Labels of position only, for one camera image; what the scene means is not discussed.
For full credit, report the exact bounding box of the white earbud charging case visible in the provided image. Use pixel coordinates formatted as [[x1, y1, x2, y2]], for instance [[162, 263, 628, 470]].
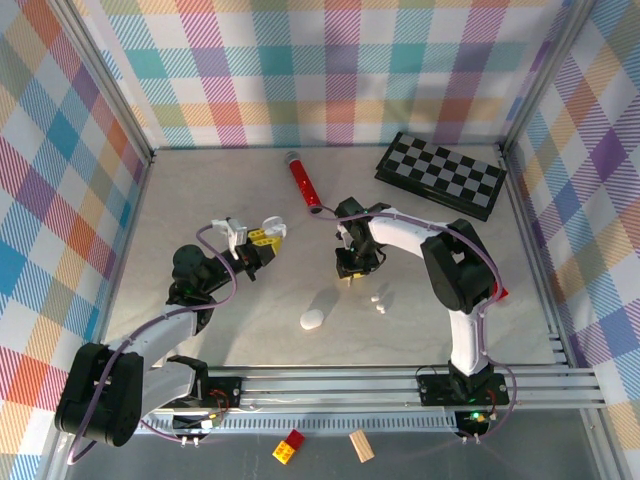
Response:
[[298, 308, 325, 332], [261, 214, 290, 240]]

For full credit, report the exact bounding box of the red glitter microphone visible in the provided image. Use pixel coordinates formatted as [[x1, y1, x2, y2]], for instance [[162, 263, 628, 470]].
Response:
[[283, 151, 324, 215]]

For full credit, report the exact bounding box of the black folding chessboard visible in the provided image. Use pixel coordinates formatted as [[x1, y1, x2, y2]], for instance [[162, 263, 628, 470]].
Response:
[[373, 131, 508, 223]]

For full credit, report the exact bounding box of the small controller board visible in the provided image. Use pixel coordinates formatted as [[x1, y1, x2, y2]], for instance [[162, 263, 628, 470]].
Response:
[[171, 413, 225, 435], [455, 408, 495, 435]]

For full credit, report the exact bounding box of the wooden block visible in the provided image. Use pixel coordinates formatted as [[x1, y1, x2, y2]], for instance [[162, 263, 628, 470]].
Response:
[[348, 428, 376, 464]]

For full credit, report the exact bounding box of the yellow toy brick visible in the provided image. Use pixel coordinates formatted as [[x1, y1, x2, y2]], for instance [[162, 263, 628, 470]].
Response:
[[271, 438, 297, 465]]

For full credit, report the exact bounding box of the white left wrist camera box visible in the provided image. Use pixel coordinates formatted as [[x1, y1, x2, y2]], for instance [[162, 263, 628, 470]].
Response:
[[211, 217, 250, 250]]

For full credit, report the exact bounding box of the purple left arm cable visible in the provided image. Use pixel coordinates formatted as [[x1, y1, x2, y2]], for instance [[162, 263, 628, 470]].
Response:
[[64, 222, 239, 466]]

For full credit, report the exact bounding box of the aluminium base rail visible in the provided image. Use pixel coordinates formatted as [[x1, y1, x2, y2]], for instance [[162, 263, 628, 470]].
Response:
[[57, 364, 609, 416]]

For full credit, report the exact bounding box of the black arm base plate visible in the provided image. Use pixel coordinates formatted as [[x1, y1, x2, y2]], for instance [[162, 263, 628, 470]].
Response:
[[416, 368, 512, 407], [151, 375, 245, 410]]

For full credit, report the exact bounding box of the grey slotted cable duct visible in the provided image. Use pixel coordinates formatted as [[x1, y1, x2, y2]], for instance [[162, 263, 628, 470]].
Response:
[[77, 413, 464, 436]]

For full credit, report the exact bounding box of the aluminium side rail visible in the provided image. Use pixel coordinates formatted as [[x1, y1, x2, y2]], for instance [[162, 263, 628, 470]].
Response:
[[499, 144, 574, 369]]

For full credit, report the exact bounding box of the aluminium frame post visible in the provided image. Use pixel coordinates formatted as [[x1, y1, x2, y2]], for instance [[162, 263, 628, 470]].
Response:
[[47, 0, 156, 164], [499, 0, 599, 154]]

